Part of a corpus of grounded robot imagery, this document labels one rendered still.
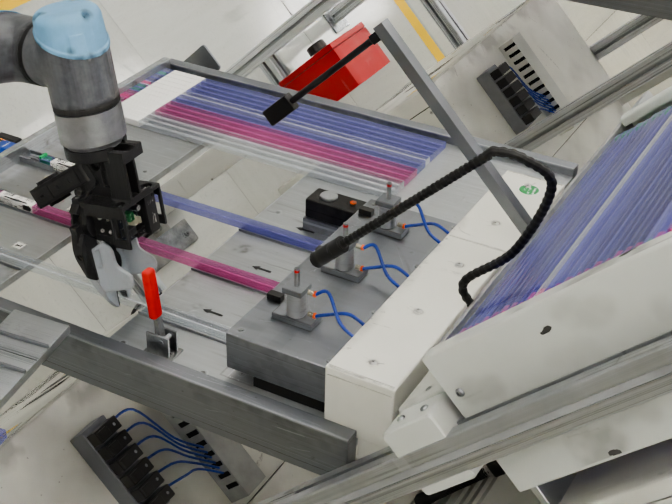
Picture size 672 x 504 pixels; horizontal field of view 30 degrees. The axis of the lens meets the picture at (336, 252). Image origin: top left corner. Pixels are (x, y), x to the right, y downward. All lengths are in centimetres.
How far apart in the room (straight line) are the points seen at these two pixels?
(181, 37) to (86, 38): 191
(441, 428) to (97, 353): 45
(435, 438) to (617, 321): 22
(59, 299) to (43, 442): 91
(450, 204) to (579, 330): 68
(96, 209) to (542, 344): 56
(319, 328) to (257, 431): 13
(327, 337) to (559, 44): 202
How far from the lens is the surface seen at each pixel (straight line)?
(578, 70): 329
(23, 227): 169
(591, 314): 107
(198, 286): 155
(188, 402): 140
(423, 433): 119
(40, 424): 183
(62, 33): 136
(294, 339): 135
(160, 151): 186
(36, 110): 289
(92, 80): 137
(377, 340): 132
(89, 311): 272
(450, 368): 116
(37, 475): 180
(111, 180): 142
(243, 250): 161
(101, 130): 139
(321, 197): 163
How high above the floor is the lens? 214
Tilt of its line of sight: 41 degrees down
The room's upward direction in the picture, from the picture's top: 59 degrees clockwise
